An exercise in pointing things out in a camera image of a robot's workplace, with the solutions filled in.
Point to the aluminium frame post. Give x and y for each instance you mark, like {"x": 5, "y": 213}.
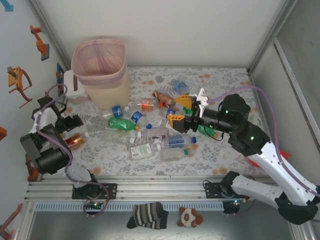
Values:
{"x": 272, "y": 32}
{"x": 51, "y": 32}

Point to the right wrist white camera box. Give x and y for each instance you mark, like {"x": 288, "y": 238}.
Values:
{"x": 202, "y": 100}

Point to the brown white plush toy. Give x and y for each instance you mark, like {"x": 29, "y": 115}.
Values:
{"x": 188, "y": 217}

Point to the beige bin with pink liner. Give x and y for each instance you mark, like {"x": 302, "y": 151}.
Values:
{"x": 110, "y": 95}

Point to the clear bottle orange label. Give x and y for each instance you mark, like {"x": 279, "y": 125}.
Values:
{"x": 147, "y": 103}

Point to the green bottle yellow cap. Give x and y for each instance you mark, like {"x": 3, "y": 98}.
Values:
{"x": 187, "y": 109}
{"x": 203, "y": 130}
{"x": 120, "y": 123}

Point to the clear bottle cyan label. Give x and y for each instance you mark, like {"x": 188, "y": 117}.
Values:
{"x": 181, "y": 86}

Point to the brown tea bottle white cap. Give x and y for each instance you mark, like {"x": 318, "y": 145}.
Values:
{"x": 166, "y": 98}

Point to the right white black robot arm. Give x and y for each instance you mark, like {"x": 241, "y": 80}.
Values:
{"x": 257, "y": 191}

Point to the white box with brown slot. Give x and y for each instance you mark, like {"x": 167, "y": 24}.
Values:
{"x": 68, "y": 85}

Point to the orange block wall sticker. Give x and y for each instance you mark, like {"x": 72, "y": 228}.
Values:
{"x": 2, "y": 133}

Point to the aluminium extrusion rail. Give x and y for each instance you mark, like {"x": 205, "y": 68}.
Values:
{"x": 160, "y": 190}

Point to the blue orange wall sticker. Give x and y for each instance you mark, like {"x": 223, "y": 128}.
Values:
{"x": 59, "y": 72}

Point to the clear bottle lime label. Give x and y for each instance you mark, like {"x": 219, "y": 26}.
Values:
{"x": 161, "y": 122}

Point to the orange frame wall sticker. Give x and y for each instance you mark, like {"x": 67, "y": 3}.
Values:
{"x": 13, "y": 81}

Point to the clear bottle green cap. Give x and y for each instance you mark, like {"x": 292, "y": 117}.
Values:
{"x": 172, "y": 154}

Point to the teal wall sticker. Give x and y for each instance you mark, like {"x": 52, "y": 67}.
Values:
{"x": 9, "y": 6}

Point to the clear bottle purple label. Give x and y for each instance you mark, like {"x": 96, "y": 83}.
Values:
{"x": 156, "y": 136}

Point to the small circuit board with LEDs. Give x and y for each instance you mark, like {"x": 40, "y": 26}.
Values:
{"x": 236, "y": 201}
{"x": 94, "y": 205}

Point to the amber bottle red label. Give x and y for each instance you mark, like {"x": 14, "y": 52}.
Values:
{"x": 71, "y": 143}

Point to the clear bottle green white label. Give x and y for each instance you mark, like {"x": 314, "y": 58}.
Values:
{"x": 141, "y": 150}

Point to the Pepsi bottle blue cap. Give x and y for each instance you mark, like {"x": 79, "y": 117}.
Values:
{"x": 171, "y": 112}
{"x": 137, "y": 116}

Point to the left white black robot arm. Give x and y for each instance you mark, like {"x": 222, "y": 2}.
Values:
{"x": 47, "y": 160}

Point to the plain clear bottle white cap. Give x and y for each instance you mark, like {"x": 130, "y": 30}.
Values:
{"x": 122, "y": 136}

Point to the water bottle blue label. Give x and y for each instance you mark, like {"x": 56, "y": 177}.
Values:
{"x": 178, "y": 142}

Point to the striped black beige sock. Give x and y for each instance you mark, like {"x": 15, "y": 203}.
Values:
{"x": 147, "y": 215}

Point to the crushed bottle blue label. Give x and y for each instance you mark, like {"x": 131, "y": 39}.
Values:
{"x": 117, "y": 111}

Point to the floral tablecloth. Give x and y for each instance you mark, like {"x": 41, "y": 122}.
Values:
{"x": 150, "y": 167}

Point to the red plastic toy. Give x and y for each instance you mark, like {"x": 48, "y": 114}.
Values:
{"x": 253, "y": 162}

